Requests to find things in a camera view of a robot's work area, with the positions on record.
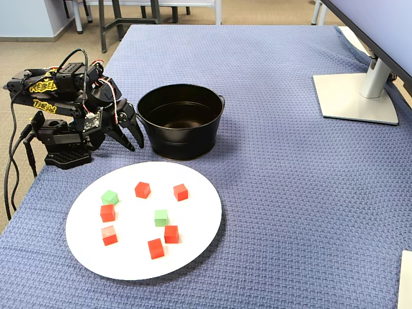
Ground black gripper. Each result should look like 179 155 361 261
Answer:
91 77 145 152

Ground red cube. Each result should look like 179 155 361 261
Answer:
100 203 117 223
147 238 165 260
134 182 152 200
100 225 118 247
164 225 180 245
173 183 189 202

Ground white round plate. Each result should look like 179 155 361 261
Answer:
65 161 223 281

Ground black metal bucket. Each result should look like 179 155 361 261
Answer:
136 83 226 162

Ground green cube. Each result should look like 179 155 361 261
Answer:
100 189 120 207
154 209 169 227

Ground dark chair legs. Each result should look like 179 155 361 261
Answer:
140 5 191 24
62 0 94 24

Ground blue woven table cloth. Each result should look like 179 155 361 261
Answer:
0 24 412 309

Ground white metal furniture legs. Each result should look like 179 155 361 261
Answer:
310 0 329 26

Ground computer monitor with silver stand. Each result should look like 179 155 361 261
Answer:
312 0 412 126

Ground white rectangular object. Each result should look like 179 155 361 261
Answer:
397 250 412 309

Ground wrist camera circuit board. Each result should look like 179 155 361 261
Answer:
82 108 104 133

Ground thin black camera cable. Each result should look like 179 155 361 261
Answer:
53 48 90 118

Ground black cable with strain relief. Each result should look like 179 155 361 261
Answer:
23 136 39 178

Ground gray metal table frame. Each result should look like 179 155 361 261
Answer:
98 0 162 54

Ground long black cable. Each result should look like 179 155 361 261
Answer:
3 96 33 221

